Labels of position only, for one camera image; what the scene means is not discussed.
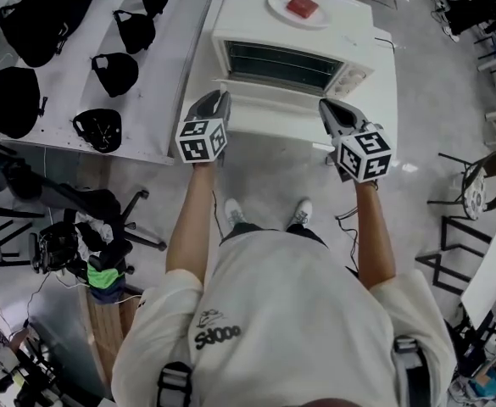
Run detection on round chair floral cushion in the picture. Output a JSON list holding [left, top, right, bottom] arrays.
[[426, 150, 496, 223]]

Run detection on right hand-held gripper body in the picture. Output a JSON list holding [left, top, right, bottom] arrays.
[[326, 120, 393, 185]]

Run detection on white plate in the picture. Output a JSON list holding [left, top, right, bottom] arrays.
[[266, 0, 332, 31]]

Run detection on green cloth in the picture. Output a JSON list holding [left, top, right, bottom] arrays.
[[86, 264, 125, 291]]

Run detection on person's black shorts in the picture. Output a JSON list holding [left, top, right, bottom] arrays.
[[219, 221, 330, 250]]

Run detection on person's right forearm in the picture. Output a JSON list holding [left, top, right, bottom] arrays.
[[353, 179, 398, 291]]

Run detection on red block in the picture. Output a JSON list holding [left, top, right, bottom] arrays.
[[286, 0, 319, 19]]

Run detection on person's white shoe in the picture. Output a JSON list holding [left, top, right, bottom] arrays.
[[223, 198, 249, 229], [285, 198, 314, 228]]

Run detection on black office chair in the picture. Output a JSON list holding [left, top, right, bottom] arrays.
[[4, 158, 169, 276]]

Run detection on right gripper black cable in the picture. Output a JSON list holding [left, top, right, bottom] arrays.
[[334, 204, 362, 271]]

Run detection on white cloth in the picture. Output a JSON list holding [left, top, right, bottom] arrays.
[[75, 209, 116, 246]]

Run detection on white appliance door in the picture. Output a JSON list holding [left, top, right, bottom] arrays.
[[218, 77, 340, 145]]

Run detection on white toaster oven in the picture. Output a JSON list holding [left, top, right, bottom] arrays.
[[210, 0, 376, 99]]

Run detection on black metal frame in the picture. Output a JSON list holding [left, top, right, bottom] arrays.
[[414, 215, 495, 297]]

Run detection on large black bag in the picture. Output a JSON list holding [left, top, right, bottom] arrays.
[[0, 66, 48, 140], [0, 0, 114, 69]]

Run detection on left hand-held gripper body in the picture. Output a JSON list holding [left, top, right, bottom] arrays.
[[174, 112, 231, 167]]

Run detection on person's right white shoe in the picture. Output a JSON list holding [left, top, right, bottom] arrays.
[[285, 198, 314, 228]]

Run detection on wooden board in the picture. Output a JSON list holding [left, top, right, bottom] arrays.
[[77, 284, 143, 399]]

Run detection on person's white shirt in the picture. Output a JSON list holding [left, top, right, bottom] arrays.
[[110, 228, 459, 407]]

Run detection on dark blue bag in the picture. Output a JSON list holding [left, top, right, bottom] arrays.
[[89, 284, 126, 305]]

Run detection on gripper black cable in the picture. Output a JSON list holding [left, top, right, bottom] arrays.
[[210, 190, 226, 246], [334, 204, 362, 271]]

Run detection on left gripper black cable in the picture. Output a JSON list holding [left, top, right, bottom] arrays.
[[210, 190, 226, 246]]

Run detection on white board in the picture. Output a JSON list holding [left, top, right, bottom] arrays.
[[460, 207, 496, 331]]

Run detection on person's left forearm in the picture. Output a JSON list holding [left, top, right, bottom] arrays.
[[164, 160, 215, 288]]

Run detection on long white table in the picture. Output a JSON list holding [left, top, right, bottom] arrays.
[[0, 0, 232, 167]]

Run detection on person's left white shoe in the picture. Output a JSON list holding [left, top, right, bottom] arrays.
[[223, 198, 249, 229]]

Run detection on grey black harness strap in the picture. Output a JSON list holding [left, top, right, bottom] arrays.
[[157, 360, 194, 407], [392, 336, 433, 407]]

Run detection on thin black cable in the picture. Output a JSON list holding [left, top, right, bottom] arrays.
[[371, 35, 398, 53]]

